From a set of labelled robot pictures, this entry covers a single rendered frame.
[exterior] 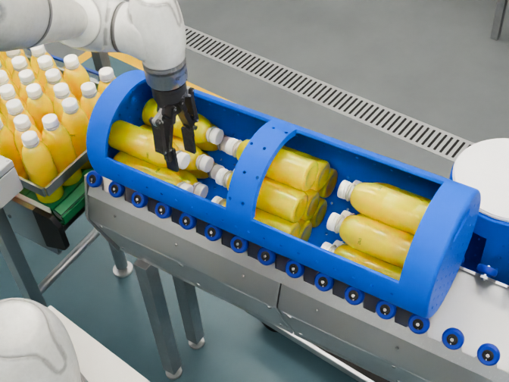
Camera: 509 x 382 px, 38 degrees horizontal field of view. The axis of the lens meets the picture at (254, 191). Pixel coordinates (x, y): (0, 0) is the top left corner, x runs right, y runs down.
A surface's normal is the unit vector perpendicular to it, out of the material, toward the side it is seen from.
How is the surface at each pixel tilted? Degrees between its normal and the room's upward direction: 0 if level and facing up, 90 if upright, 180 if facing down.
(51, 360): 75
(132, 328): 0
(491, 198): 0
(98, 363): 5
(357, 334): 71
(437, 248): 39
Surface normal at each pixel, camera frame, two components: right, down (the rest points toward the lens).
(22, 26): 0.85, 0.47
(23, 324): 0.11, -0.65
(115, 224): -0.52, 0.37
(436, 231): -0.30, -0.31
